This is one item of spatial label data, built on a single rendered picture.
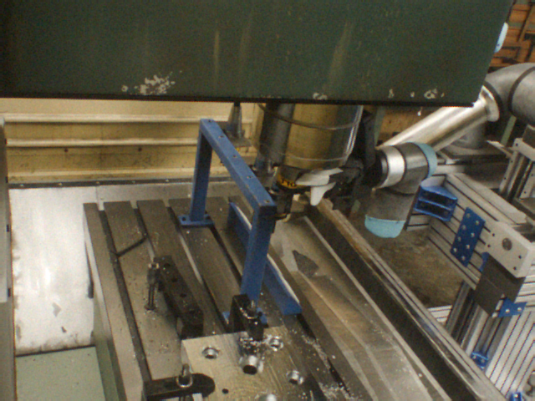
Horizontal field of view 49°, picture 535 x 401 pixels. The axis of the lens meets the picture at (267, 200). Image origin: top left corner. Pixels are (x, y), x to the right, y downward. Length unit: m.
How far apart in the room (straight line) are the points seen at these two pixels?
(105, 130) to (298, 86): 1.26
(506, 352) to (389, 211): 1.24
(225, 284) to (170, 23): 0.97
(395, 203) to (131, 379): 0.63
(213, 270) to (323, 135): 0.81
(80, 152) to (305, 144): 1.22
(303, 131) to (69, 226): 1.21
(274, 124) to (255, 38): 0.19
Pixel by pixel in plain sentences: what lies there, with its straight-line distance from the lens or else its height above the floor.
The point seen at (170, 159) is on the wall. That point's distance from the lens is 2.01.
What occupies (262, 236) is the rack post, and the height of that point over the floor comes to 1.15.
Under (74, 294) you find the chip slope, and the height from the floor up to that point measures 0.69.
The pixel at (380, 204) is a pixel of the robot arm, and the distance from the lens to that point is 1.15.
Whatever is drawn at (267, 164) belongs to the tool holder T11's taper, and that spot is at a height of 1.24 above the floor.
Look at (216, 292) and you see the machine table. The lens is 1.49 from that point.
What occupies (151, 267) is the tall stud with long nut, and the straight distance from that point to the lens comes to 1.34.
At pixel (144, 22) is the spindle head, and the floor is 1.67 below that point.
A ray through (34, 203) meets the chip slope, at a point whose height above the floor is 0.83.
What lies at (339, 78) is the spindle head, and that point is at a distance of 0.74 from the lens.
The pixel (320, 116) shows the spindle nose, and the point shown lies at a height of 1.55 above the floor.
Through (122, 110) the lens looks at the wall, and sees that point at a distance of 1.91.
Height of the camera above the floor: 1.82
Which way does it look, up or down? 29 degrees down
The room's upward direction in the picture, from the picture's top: 11 degrees clockwise
